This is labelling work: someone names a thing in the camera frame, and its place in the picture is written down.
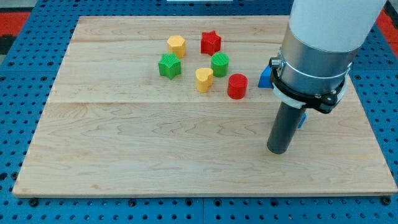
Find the yellow hexagon block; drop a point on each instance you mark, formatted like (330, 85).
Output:
(176, 44)

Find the green cylinder block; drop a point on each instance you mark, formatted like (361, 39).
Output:
(219, 64)

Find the green star block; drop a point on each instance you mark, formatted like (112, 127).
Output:
(169, 66)

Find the wooden board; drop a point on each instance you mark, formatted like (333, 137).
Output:
(112, 127)

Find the red star block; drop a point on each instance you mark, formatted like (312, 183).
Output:
(210, 43)

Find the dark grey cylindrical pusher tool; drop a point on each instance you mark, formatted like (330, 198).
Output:
(285, 125)

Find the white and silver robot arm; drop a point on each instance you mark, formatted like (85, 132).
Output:
(320, 43)

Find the red cylinder block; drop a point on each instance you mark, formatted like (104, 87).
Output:
(237, 86)

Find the blue triangle block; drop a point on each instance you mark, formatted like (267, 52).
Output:
(264, 79)

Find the yellow heart block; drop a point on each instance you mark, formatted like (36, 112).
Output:
(204, 79)

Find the blue cube block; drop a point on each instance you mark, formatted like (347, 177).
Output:
(302, 121)

